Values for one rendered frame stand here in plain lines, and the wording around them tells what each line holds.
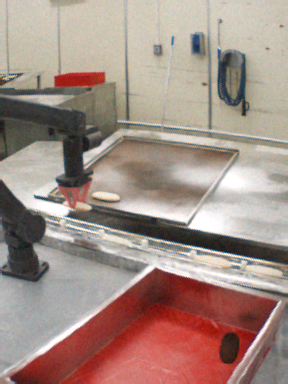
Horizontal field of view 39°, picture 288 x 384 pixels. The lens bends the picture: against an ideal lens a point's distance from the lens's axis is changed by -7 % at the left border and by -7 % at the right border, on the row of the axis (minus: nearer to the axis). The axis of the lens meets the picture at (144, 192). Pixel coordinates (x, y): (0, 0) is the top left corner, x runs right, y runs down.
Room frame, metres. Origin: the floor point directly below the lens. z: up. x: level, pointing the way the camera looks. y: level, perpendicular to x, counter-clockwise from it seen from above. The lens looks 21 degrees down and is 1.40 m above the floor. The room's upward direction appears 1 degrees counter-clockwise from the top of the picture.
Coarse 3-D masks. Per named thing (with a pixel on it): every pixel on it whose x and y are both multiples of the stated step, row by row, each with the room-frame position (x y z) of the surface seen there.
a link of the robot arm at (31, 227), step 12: (0, 180) 0.89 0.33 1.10; (0, 192) 0.89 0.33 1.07; (0, 204) 0.89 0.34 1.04; (12, 204) 0.91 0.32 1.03; (0, 216) 0.93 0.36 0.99; (12, 216) 0.90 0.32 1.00; (24, 216) 0.91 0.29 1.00; (36, 216) 0.95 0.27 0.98; (24, 228) 0.91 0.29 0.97; (36, 228) 0.94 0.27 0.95; (24, 240) 0.92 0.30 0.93; (36, 240) 0.94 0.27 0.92
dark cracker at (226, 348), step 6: (228, 336) 0.65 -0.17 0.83; (234, 336) 0.65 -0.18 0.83; (222, 342) 0.63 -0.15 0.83; (228, 342) 0.63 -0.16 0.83; (234, 342) 0.63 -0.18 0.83; (222, 348) 0.61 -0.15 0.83; (228, 348) 0.61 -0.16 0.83; (234, 348) 0.61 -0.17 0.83; (222, 354) 0.60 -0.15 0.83; (228, 354) 0.59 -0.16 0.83; (234, 354) 0.59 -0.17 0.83; (222, 360) 0.58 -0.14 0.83; (228, 360) 0.58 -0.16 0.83
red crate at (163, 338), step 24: (144, 312) 0.76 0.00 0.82; (168, 312) 0.76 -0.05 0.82; (120, 336) 0.68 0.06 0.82; (144, 336) 0.68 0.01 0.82; (168, 336) 0.67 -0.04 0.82; (192, 336) 0.67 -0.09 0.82; (216, 336) 0.66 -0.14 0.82; (240, 336) 0.66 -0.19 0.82; (96, 360) 0.60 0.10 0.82; (120, 360) 0.60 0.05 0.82; (144, 360) 0.60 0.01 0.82; (168, 360) 0.60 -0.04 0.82; (192, 360) 0.59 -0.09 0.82; (216, 360) 0.59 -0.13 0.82; (240, 360) 0.58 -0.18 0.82
